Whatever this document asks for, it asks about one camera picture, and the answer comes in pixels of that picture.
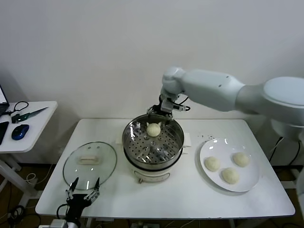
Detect blue computer mouse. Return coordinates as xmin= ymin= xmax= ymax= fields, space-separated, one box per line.
xmin=11 ymin=124 xmax=29 ymax=141

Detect white side table with legs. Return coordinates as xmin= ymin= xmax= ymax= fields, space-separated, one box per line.
xmin=0 ymin=101 xmax=58 ymax=209

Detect white steamed baozi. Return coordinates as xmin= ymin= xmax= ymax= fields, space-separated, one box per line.
xmin=146 ymin=123 xmax=162 ymax=138
xmin=204 ymin=156 xmax=221 ymax=172
xmin=221 ymin=167 xmax=239 ymax=185
xmin=232 ymin=152 xmax=250 ymax=167

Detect perforated steel steamer basket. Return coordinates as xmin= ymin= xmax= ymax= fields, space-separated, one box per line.
xmin=122 ymin=113 xmax=185 ymax=167

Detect black laptop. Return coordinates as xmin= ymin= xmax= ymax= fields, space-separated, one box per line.
xmin=0 ymin=85 xmax=10 ymax=117

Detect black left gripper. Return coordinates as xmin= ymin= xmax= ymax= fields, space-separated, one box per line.
xmin=66 ymin=177 xmax=100 ymax=220

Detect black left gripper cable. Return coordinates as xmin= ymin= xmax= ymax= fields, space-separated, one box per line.
xmin=56 ymin=203 xmax=70 ymax=219

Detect white floor cable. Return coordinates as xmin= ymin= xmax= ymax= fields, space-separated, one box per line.
xmin=25 ymin=163 xmax=55 ymax=185

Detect round glass pot lid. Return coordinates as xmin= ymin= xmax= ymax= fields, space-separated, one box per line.
xmin=63 ymin=142 xmax=118 ymax=191

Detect green pointed blade tool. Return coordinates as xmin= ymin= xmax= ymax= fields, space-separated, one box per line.
xmin=11 ymin=107 xmax=49 ymax=124

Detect black floor cables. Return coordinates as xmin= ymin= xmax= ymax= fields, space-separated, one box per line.
xmin=7 ymin=205 xmax=40 ymax=228

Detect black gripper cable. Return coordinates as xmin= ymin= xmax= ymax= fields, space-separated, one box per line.
xmin=174 ymin=96 xmax=190 ymax=112
xmin=56 ymin=203 xmax=70 ymax=219

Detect black power cable with adapter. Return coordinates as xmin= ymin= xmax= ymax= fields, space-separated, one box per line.
xmin=268 ymin=136 xmax=300 ymax=167

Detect steel steamer pot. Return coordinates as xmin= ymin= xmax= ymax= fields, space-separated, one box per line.
xmin=114 ymin=130 xmax=192 ymax=185

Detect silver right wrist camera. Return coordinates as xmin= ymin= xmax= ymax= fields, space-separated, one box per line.
xmin=160 ymin=99 xmax=175 ymax=113

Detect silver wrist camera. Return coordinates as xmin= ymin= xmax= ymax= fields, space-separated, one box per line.
xmin=51 ymin=218 xmax=68 ymax=228
xmin=160 ymin=99 xmax=175 ymax=113

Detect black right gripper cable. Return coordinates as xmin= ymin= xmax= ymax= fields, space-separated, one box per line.
xmin=174 ymin=96 xmax=190 ymax=112

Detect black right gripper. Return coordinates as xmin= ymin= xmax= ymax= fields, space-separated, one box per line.
xmin=146 ymin=104 xmax=173 ymax=125

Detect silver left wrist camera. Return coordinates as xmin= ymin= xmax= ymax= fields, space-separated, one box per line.
xmin=51 ymin=218 xmax=68 ymax=228

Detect large white plate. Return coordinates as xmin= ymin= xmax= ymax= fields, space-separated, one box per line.
xmin=199 ymin=138 xmax=260 ymax=192

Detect black phone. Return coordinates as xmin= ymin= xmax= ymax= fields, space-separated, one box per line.
xmin=0 ymin=122 xmax=9 ymax=146

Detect black looped cord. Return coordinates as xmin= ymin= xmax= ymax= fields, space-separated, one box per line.
xmin=4 ymin=101 xmax=29 ymax=117

